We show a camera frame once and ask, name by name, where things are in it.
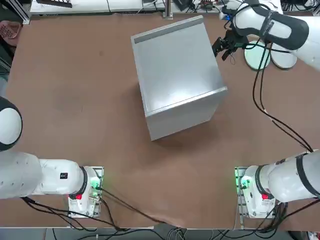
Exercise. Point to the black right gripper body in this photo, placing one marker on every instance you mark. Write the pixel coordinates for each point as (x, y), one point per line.
(231, 40)

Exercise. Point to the green round plate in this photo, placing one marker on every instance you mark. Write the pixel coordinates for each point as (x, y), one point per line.
(251, 57)

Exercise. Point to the pale gray round plate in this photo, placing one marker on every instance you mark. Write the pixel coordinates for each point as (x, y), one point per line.
(283, 61)

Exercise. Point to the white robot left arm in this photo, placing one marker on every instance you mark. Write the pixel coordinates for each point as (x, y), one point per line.
(20, 175)

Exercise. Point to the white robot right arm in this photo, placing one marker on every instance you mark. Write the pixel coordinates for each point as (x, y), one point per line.
(282, 27)

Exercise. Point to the gray cabinet box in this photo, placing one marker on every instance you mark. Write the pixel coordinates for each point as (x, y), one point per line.
(175, 65)

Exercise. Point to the black electronic device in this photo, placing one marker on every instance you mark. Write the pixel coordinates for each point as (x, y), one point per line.
(183, 4)

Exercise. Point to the white shelf board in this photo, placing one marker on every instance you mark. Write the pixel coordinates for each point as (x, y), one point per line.
(100, 5)

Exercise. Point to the dark comb-shaped rack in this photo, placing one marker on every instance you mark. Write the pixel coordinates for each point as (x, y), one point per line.
(57, 3)

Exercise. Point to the pink perforated basket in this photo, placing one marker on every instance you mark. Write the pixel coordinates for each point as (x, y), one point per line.
(8, 31)

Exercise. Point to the upright camera mount post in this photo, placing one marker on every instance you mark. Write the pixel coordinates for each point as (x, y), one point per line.
(168, 7)

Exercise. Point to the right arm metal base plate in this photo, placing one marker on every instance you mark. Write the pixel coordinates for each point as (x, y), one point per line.
(237, 207)

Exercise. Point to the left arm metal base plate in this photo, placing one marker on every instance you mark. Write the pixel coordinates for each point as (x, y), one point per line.
(100, 172)

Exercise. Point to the aluminium frame rail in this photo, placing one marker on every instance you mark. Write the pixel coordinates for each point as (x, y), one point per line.
(25, 15)

